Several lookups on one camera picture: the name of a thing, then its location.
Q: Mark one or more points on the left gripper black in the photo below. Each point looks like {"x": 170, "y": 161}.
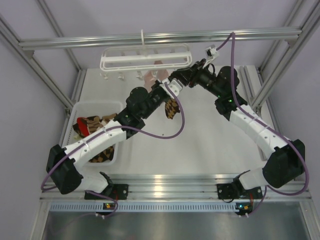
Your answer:
{"x": 159, "y": 87}

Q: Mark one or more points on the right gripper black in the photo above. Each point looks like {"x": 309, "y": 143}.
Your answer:
{"x": 187, "y": 75}

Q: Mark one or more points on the white plastic clip hanger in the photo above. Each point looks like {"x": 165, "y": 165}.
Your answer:
{"x": 144, "y": 57}

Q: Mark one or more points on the pink sock front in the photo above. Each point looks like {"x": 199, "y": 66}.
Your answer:
{"x": 149, "y": 81}

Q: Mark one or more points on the pink sock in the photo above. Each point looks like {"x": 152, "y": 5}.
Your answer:
{"x": 149, "y": 81}
{"x": 162, "y": 74}

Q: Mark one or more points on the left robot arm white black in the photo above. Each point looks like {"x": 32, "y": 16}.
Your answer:
{"x": 67, "y": 165}

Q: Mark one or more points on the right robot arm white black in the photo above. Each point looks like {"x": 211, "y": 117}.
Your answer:
{"x": 285, "y": 158}

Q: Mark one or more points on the pink sock back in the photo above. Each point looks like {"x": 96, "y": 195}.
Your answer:
{"x": 162, "y": 74}

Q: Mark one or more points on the brown white striped sock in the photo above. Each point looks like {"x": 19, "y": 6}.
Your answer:
{"x": 95, "y": 123}

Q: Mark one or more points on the white plastic basket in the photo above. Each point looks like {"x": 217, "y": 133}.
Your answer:
{"x": 86, "y": 109}

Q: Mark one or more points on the red sock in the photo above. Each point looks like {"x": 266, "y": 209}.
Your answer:
{"x": 81, "y": 127}

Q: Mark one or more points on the aluminium top crossbar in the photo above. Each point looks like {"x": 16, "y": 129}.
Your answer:
{"x": 203, "y": 36}

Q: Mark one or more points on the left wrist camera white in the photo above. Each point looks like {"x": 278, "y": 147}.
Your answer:
{"x": 171, "y": 87}

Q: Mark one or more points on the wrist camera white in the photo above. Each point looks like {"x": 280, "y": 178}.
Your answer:
{"x": 171, "y": 87}
{"x": 212, "y": 52}

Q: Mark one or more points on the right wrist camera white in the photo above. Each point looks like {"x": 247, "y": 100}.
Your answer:
{"x": 212, "y": 52}

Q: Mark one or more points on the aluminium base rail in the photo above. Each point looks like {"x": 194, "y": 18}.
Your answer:
{"x": 174, "y": 187}

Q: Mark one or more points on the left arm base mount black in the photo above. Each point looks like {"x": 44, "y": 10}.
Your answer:
{"x": 113, "y": 191}

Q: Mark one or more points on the slotted cable duct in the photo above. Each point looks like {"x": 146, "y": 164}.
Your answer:
{"x": 153, "y": 207}

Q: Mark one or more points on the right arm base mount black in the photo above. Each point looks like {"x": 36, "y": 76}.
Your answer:
{"x": 233, "y": 191}

